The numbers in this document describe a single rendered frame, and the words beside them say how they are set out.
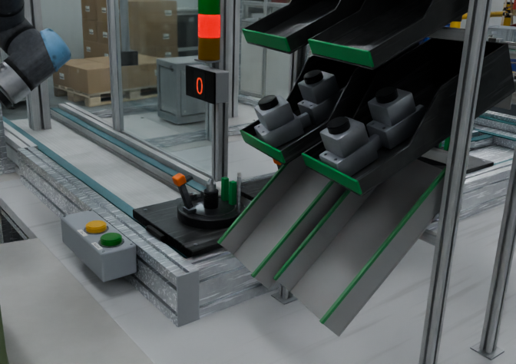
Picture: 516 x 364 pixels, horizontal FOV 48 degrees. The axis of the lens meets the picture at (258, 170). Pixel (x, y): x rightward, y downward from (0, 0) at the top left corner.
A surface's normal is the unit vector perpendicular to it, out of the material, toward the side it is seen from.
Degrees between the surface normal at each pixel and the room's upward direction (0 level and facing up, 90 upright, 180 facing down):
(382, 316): 0
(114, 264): 90
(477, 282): 0
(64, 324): 0
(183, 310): 90
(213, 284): 90
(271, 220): 45
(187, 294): 90
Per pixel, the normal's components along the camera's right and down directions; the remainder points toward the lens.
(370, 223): -0.61, -0.58
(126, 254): 0.61, 0.27
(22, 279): 0.03, -0.95
